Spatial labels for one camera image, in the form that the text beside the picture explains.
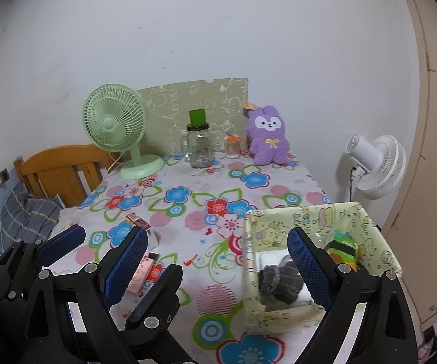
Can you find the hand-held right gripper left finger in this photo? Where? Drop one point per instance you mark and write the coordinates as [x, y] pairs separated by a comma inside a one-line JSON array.
[[127, 265]]

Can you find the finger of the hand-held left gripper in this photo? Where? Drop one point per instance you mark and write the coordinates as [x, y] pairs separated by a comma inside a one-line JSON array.
[[63, 240], [157, 295]]

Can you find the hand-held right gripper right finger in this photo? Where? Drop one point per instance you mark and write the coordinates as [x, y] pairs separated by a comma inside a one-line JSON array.
[[309, 269]]

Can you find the grey fuzzy sock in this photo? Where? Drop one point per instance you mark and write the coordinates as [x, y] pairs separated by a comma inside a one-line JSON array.
[[279, 278]]

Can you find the green and orange packet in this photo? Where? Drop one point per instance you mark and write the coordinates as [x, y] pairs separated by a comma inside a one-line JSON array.
[[341, 244]]

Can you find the yellow patterned fabric storage box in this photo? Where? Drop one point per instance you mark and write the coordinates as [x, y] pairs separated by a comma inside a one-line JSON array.
[[250, 273]]

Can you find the pink packet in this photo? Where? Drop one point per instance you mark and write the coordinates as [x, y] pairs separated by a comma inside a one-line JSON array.
[[142, 273]]

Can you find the grey plaid cloth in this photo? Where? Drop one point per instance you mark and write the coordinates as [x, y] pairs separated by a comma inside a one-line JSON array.
[[32, 212]]

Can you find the small pink box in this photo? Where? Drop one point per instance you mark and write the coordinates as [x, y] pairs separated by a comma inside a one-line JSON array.
[[139, 223]]

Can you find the white standing fan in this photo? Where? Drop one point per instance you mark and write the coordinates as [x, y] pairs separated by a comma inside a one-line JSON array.
[[381, 167]]

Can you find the green table fan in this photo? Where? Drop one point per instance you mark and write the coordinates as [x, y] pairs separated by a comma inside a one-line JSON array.
[[114, 125]]

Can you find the purple plush bunny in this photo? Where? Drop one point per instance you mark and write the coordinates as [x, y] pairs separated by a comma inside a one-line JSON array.
[[267, 140]]

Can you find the small jar with orange lid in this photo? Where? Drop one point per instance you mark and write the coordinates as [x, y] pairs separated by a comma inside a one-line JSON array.
[[232, 147]]

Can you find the green cup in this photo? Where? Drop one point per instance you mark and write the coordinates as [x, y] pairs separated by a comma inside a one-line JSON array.
[[198, 118]]

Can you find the green patterned board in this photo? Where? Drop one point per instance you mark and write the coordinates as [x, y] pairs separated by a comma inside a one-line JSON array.
[[203, 94]]

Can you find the wall socket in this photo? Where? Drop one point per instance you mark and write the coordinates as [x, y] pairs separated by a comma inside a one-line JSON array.
[[1, 178]]

